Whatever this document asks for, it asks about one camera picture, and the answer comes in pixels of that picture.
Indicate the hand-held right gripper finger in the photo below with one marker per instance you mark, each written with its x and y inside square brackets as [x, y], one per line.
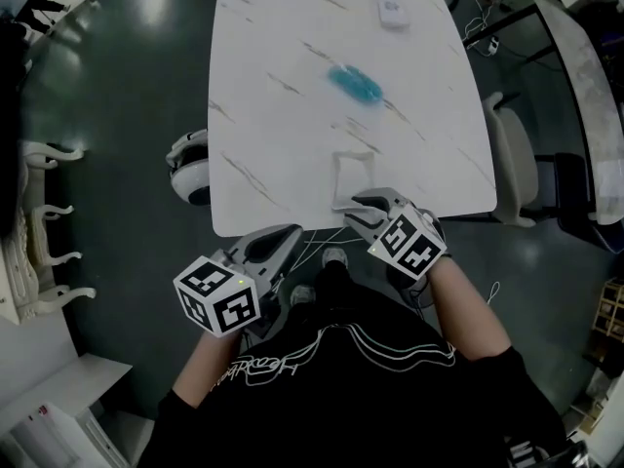
[363, 226]
[385, 194]

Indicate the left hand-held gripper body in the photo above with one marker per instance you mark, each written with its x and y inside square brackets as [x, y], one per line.
[214, 295]

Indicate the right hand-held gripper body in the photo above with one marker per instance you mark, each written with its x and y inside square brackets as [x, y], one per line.
[409, 242]

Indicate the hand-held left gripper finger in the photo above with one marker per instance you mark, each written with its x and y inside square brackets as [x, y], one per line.
[287, 256]
[265, 234]

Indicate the clear plastic bag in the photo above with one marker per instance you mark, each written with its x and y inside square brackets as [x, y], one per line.
[353, 178]

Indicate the blue wrapper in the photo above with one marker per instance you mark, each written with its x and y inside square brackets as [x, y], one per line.
[353, 83]

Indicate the small white paper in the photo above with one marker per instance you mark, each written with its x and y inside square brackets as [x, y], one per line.
[392, 13]

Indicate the person's right forearm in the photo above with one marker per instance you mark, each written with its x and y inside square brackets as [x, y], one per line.
[468, 310]

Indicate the person's left forearm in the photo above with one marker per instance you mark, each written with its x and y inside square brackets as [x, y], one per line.
[209, 363]

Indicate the white marble square table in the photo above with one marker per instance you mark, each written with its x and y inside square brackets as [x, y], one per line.
[273, 115]

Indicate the person's grey sneaker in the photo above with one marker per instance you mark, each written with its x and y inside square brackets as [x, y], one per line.
[334, 256]
[302, 294]

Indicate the person's black trousers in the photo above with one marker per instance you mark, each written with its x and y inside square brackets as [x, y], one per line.
[336, 295]

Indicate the beige upholstered chair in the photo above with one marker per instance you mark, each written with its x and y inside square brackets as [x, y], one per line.
[512, 164]

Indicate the person's black shirt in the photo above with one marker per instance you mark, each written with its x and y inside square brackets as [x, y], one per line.
[365, 407]

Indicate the white power strip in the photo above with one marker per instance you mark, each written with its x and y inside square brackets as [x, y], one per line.
[492, 45]

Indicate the white cabinet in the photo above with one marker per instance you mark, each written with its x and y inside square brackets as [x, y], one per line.
[58, 393]

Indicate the white ornate dresser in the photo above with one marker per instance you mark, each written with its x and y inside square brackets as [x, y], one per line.
[24, 261]

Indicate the wooden grid shelf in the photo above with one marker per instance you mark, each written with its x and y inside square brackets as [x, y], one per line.
[609, 307]

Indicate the grey marble dining table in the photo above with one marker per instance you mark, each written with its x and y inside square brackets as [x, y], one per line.
[585, 90]

